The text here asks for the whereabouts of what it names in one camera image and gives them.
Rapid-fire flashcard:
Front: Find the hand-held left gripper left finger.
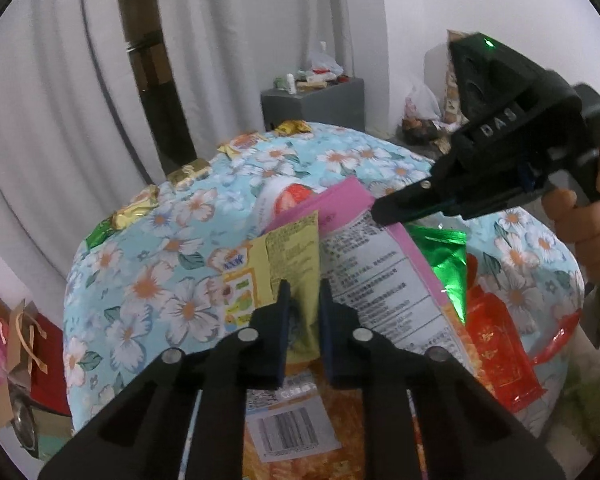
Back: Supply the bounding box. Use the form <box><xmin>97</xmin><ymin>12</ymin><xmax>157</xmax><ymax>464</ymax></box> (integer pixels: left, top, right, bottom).
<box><xmin>37</xmin><ymin>279</ymin><xmax>292</xmax><ymax>480</ymax></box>

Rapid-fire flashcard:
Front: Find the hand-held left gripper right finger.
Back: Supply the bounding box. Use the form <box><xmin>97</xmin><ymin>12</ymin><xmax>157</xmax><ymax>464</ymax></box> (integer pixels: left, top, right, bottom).
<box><xmin>318</xmin><ymin>278</ymin><xmax>567</xmax><ymax>480</ymax></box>

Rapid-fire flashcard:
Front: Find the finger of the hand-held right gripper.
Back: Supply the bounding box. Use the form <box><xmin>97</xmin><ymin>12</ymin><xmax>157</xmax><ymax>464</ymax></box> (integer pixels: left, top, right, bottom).
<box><xmin>380</xmin><ymin>199</ymin><xmax>468</xmax><ymax>226</ymax></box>
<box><xmin>371</xmin><ymin>179</ymin><xmax>448</xmax><ymax>218</ymax></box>

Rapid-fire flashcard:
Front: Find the orange snack bag pink border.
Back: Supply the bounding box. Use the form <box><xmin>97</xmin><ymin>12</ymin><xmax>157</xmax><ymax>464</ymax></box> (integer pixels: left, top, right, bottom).
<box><xmin>242</xmin><ymin>176</ymin><xmax>483</xmax><ymax>480</ymax></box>

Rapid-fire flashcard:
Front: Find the yellow snack packet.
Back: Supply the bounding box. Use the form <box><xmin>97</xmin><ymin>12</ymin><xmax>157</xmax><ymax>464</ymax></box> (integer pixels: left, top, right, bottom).
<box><xmin>207</xmin><ymin>210</ymin><xmax>324</xmax><ymax>367</ymax></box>

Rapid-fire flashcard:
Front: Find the person's right hand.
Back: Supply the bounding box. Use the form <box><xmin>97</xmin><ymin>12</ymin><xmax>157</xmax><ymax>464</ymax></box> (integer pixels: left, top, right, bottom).
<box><xmin>541</xmin><ymin>147</ymin><xmax>600</xmax><ymax>282</ymax></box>

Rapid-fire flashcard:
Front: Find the shiny green foil packet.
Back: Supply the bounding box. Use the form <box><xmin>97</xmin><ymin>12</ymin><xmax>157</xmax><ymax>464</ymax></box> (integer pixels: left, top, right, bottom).
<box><xmin>405</xmin><ymin>224</ymin><xmax>469</xmax><ymax>324</ymax></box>

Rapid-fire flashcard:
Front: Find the tall tile pattern box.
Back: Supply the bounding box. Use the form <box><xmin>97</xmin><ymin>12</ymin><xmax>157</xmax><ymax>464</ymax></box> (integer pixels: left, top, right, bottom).
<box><xmin>445</xmin><ymin>30</ymin><xmax>469</xmax><ymax>127</ymax></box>

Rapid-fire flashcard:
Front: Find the black box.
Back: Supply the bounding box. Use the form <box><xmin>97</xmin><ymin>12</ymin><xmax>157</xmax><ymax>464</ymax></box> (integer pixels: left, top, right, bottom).
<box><xmin>402</xmin><ymin>117</ymin><xmax>449</xmax><ymax>144</ymax></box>

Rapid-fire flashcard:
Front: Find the crumpled white plastic bag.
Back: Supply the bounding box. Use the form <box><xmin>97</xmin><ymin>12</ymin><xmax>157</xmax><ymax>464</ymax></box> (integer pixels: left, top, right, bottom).
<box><xmin>405</xmin><ymin>82</ymin><xmax>444</xmax><ymax>122</ymax></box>

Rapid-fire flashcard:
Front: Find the strawberry print cup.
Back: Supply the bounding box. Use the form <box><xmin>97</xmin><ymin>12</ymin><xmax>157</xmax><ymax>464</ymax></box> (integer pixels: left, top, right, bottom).
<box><xmin>254</xmin><ymin>179</ymin><xmax>317</xmax><ymax>232</ymax></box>

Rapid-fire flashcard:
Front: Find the grey cabinet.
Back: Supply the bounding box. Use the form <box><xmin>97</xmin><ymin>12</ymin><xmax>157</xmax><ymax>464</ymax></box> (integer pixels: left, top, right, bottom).
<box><xmin>260</xmin><ymin>77</ymin><xmax>366</xmax><ymax>136</ymax></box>

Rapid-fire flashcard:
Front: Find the red plastic bag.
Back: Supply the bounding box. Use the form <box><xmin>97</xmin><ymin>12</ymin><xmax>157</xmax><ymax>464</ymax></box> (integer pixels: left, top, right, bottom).
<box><xmin>462</xmin><ymin>255</ymin><xmax>584</xmax><ymax>413</ymax></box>

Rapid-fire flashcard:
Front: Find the floral light blue blanket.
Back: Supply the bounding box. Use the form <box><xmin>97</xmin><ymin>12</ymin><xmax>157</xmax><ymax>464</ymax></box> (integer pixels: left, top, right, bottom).
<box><xmin>62</xmin><ymin>121</ymin><xmax>586</xmax><ymax>441</ymax></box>

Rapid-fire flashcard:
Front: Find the white curtain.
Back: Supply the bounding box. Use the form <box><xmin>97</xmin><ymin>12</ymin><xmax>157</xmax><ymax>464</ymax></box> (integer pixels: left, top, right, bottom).
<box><xmin>152</xmin><ymin>0</ymin><xmax>387</xmax><ymax>132</ymax></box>
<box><xmin>0</xmin><ymin>0</ymin><xmax>153</xmax><ymax>283</ymax></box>

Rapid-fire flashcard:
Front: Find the green candy wrapper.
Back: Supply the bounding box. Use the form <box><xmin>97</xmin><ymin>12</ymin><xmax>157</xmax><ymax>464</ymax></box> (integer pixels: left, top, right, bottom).
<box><xmin>86</xmin><ymin>222</ymin><xmax>116</xmax><ymax>250</ymax></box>

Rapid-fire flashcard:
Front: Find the red paper bag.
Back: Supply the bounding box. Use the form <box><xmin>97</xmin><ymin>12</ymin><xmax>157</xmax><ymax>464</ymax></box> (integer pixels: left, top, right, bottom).
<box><xmin>27</xmin><ymin>312</ymin><xmax>74</xmax><ymax>417</ymax></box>

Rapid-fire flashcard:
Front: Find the green shaggy rug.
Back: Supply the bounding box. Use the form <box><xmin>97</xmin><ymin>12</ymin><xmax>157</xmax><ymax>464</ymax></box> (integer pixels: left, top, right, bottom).
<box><xmin>555</xmin><ymin>345</ymin><xmax>600</xmax><ymax>413</ymax></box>

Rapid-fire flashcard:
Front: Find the brown paper bag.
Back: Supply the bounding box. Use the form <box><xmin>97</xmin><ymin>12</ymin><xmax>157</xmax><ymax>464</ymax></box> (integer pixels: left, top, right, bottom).
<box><xmin>6</xmin><ymin>299</ymin><xmax>49</xmax><ymax>387</ymax></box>

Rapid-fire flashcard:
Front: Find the metal bowl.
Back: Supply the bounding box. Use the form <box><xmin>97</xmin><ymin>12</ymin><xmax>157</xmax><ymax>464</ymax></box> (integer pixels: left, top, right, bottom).
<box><xmin>10</xmin><ymin>385</ymin><xmax>37</xmax><ymax>450</ymax></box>

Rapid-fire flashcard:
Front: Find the dark window frame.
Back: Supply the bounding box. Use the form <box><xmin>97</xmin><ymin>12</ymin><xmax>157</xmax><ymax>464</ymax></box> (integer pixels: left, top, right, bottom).
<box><xmin>112</xmin><ymin>0</ymin><xmax>199</xmax><ymax>177</ymax></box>

